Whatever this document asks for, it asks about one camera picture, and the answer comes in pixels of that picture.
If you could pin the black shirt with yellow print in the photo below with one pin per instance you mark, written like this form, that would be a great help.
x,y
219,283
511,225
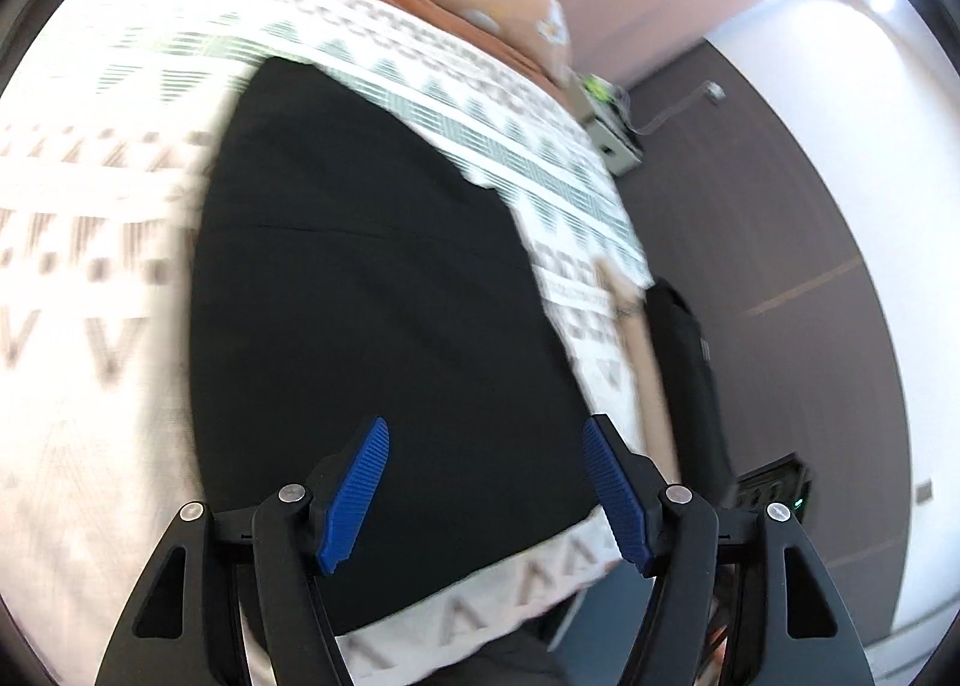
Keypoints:
x,y
375,281

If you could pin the person's right hand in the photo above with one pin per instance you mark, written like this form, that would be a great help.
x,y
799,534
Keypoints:
x,y
615,285

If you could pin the black device with green light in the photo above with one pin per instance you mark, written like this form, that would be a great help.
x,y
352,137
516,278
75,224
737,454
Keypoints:
x,y
772,491

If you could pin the dark grey cloth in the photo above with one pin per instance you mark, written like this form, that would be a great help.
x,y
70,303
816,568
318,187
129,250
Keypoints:
x,y
525,660

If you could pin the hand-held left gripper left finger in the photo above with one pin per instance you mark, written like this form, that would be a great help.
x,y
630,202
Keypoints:
x,y
352,491

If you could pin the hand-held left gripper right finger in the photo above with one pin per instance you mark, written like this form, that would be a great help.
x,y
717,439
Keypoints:
x,y
615,491

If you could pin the person's right forearm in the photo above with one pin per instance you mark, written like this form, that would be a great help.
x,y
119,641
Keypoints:
x,y
649,386

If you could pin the white box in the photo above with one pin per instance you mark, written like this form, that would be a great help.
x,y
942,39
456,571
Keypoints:
x,y
615,149

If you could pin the small wall outlet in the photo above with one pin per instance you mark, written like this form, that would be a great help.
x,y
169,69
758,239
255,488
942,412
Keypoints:
x,y
924,491

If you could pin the white patterned blanket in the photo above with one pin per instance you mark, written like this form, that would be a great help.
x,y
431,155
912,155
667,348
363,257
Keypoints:
x,y
97,153

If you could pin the green item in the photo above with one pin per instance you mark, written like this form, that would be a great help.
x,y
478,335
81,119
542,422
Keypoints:
x,y
598,89

